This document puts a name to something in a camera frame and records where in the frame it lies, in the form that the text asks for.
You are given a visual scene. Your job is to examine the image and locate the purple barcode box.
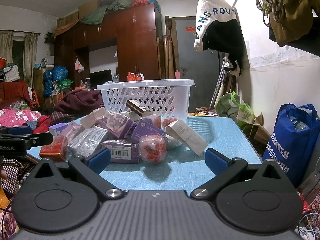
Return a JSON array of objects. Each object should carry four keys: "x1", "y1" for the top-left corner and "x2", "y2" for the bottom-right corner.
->
[{"x1": 101, "y1": 140, "x2": 140, "y2": 163}]

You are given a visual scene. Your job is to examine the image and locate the brown wooden wardrobe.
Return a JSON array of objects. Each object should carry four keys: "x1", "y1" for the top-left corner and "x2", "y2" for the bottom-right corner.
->
[{"x1": 54, "y1": 2, "x2": 165, "y2": 90}]

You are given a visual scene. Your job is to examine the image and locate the checked cloth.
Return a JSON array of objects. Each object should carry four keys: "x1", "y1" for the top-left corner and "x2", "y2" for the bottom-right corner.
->
[{"x1": 0, "y1": 159, "x2": 35, "y2": 193}]

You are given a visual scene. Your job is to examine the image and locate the red gold box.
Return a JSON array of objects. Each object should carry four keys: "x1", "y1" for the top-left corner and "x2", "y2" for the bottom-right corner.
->
[{"x1": 39, "y1": 135, "x2": 68, "y2": 162}]

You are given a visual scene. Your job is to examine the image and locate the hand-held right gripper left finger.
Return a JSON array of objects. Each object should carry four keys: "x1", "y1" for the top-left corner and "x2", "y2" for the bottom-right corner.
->
[{"x1": 29, "y1": 147, "x2": 127, "y2": 202}]

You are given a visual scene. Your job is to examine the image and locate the green tarp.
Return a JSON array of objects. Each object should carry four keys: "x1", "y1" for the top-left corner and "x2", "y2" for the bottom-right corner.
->
[{"x1": 79, "y1": 0, "x2": 135, "y2": 25}]

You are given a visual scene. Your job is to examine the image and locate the small lavender box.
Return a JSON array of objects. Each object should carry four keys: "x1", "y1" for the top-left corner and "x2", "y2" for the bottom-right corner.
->
[{"x1": 49, "y1": 122, "x2": 68, "y2": 137}]

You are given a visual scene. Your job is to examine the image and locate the red white plastic bag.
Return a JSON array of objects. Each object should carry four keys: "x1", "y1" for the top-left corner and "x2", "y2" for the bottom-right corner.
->
[{"x1": 74, "y1": 56, "x2": 85, "y2": 73}]

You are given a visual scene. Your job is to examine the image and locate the colourful packets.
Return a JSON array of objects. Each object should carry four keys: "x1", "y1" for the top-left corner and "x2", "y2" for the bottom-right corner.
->
[{"x1": 297, "y1": 180, "x2": 320, "y2": 230}]

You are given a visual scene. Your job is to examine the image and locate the grey door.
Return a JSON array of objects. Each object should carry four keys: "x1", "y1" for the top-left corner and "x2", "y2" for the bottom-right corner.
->
[{"x1": 175, "y1": 16, "x2": 222, "y2": 110}]

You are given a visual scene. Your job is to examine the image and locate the blue bin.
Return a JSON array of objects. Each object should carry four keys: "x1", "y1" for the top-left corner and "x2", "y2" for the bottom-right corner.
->
[{"x1": 262, "y1": 103, "x2": 320, "y2": 188}]

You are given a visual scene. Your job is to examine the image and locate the brown paper bag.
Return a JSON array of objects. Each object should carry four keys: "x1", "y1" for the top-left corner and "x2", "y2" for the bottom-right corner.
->
[{"x1": 240, "y1": 112, "x2": 270, "y2": 145}]

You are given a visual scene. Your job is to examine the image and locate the cardboard box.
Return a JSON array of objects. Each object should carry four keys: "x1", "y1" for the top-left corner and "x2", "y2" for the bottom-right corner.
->
[{"x1": 78, "y1": 0, "x2": 102, "y2": 18}]

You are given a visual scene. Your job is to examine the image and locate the pink floral blanket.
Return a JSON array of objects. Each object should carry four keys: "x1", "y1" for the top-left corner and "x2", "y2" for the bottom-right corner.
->
[{"x1": 0, "y1": 108, "x2": 42, "y2": 128}]

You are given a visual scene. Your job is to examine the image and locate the white lettered cap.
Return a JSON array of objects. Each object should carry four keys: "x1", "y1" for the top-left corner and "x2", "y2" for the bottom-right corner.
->
[{"x1": 194, "y1": 0, "x2": 238, "y2": 53}]

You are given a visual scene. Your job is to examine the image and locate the green white plastic bag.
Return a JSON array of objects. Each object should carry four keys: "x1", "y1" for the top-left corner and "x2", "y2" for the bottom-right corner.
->
[{"x1": 215, "y1": 92, "x2": 255, "y2": 128}]

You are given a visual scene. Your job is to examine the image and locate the white plastic basket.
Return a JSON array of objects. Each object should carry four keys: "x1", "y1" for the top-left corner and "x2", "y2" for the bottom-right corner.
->
[{"x1": 96, "y1": 79, "x2": 196, "y2": 123}]

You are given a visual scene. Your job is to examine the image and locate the black monitor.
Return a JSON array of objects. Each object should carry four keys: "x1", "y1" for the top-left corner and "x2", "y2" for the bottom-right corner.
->
[{"x1": 89, "y1": 69, "x2": 113, "y2": 85}]

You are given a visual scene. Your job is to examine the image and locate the wooden planks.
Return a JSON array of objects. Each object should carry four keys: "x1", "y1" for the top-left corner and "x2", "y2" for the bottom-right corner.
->
[{"x1": 157, "y1": 36, "x2": 175, "y2": 79}]

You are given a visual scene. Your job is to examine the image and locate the black hanging garment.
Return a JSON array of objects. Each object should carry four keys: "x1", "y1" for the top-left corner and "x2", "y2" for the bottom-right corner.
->
[{"x1": 202, "y1": 19, "x2": 245, "y2": 77}]

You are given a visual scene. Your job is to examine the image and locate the pink beige box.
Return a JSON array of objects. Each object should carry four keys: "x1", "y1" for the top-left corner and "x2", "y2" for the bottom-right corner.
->
[{"x1": 80, "y1": 107, "x2": 108, "y2": 128}]

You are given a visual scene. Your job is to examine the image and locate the blue plastic bags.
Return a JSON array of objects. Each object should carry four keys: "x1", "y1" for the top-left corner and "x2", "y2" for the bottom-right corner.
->
[{"x1": 42, "y1": 66, "x2": 68, "y2": 98}]

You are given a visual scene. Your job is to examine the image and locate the green shopping bag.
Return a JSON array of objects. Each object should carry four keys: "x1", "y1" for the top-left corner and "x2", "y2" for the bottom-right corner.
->
[{"x1": 59, "y1": 79, "x2": 74, "y2": 90}]

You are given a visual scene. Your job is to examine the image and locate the beige curtain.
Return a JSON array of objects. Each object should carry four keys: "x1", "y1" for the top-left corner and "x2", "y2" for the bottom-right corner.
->
[
  {"x1": 0, "y1": 30, "x2": 13, "y2": 67},
  {"x1": 24, "y1": 32, "x2": 38, "y2": 85}
]

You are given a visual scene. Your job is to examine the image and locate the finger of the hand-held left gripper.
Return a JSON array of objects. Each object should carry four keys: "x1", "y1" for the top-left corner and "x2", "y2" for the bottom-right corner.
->
[
  {"x1": 24, "y1": 132, "x2": 54, "y2": 147},
  {"x1": 0, "y1": 126, "x2": 33, "y2": 135}
]

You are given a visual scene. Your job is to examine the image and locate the clear water bottle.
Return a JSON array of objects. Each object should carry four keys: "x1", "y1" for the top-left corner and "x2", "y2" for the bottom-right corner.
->
[{"x1": 289, "y1": 116, "x2": 310, "y2": 132}]

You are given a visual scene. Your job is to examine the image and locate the olive hanging bag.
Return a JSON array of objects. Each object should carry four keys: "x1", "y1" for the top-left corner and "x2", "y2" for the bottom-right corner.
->
[{"x1": 255, "y1": 0, "x2": 314, "y2": 47}]

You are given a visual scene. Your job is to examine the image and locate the grey medicine box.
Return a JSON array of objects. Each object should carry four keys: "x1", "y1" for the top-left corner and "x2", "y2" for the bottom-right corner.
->
[{"x1": 67, "y1": 126, "x2": 109, "y2": 155}]

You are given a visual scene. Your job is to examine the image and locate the grey cable bundle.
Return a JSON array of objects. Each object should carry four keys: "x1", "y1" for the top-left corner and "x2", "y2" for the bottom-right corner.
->
[{"x1": 261, "y1": 0, "x2": 288, "y2": 28}]

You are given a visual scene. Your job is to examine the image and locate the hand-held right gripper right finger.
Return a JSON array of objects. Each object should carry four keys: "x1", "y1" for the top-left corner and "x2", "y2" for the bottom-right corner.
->
[{"x1": 190, "y1": 148, "x2": 290, "y2": 201}]

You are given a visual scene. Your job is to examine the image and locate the mauve box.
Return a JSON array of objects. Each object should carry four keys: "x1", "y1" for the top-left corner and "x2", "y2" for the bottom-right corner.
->
[{"x1": 60, "y1": 121, "x2": 85, "y2": 140}]

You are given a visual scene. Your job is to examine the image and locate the red round packet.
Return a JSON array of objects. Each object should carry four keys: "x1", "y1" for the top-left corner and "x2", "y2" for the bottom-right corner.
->
[
  {"x1": 144, "y1": 115, "x2": 162, "y2": 129},
  {"x1": 162, "y1": 116, "x2": 179, "y2": 128},
  {"x1": 138, "y1": 134, "x2": 167, "y2": 164}
]

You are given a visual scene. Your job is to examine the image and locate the dotted gift bag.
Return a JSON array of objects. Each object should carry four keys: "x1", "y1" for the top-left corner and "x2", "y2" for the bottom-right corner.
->
[{"x1": 2, "y1": 64, "x2": 20, "y2": 82}]

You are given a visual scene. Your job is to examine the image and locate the purple box white logo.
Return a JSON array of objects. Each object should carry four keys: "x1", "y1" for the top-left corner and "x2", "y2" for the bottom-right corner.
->
[{"x1": 130, "y1": 122, "x2": 167, "y2": 143}]

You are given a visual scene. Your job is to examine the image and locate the brown striped box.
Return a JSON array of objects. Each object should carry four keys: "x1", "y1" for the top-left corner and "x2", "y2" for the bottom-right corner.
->
[{"x1": 126, "y1": 99, "x2": 152, "y2": 117}]

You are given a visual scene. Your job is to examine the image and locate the maroon cloth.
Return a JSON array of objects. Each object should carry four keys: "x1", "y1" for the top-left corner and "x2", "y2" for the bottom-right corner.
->
[{"x1": 54, "y1": 89, "x2": 103, "y2": 115}]

